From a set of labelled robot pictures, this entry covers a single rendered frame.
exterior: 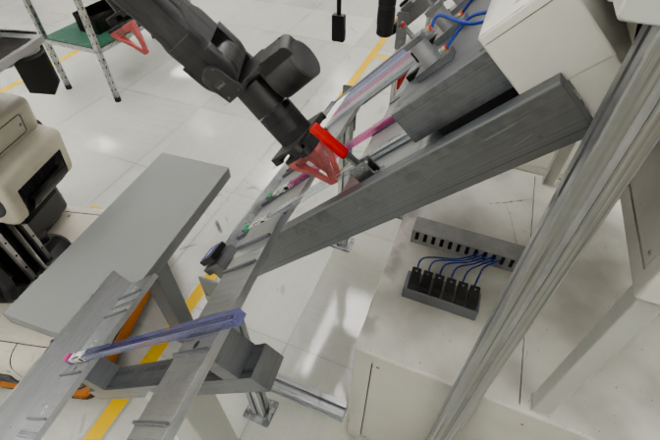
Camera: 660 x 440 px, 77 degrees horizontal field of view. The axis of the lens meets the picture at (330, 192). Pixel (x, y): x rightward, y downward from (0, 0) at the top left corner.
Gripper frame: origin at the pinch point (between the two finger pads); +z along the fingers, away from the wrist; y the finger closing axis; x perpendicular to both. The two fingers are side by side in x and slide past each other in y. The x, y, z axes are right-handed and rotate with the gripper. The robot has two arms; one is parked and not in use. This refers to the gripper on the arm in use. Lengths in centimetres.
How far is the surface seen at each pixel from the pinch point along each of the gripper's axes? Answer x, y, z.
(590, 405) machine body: -14, -4, 61
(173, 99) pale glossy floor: 184, 134, -42
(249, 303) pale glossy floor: 97, 21, 41
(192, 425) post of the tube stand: 21.2, -36.0, 10.5
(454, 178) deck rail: -23.1, -10.4, 2.3
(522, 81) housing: -33.8, -8.5, -3.7
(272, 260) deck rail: 15.3, -9.9, 5.1
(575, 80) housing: -37.4, -8.5, -1.6
